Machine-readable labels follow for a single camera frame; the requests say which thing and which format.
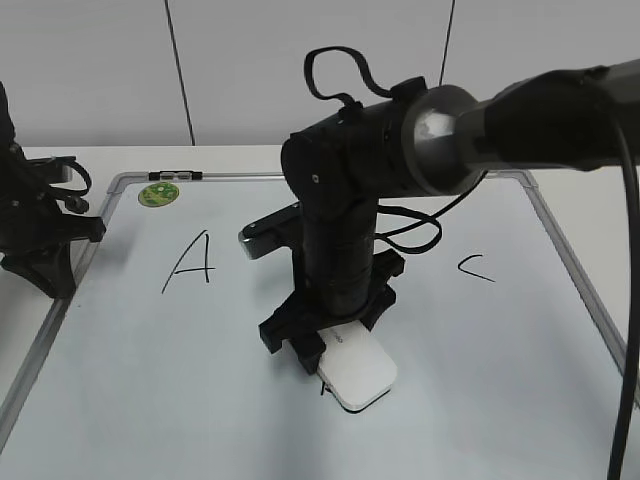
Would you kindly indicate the green round magnet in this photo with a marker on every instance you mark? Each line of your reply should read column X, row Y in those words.
column 158, row 195

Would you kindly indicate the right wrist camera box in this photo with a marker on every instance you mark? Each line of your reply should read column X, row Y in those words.
column 282, row 228

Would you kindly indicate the black grey right arm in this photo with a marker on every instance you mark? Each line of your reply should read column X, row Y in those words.
column 423, row 142

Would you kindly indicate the white board eraser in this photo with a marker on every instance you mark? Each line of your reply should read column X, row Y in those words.
column 354, row 366

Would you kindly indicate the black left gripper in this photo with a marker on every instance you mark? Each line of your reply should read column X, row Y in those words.
column 36, row 215

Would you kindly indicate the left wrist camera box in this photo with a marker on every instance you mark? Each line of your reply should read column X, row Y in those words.
column 53, row 170

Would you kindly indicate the black grey hanger clip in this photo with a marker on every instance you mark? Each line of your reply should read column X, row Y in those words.
column 175, row 175

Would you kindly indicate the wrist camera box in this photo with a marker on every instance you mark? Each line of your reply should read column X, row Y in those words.
column 53, row 170
column 282, row 228

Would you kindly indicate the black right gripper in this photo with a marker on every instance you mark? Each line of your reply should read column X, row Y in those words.
column 338, row 279

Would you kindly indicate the grey framed whiteboard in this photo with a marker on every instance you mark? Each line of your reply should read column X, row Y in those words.
column 158, row 370

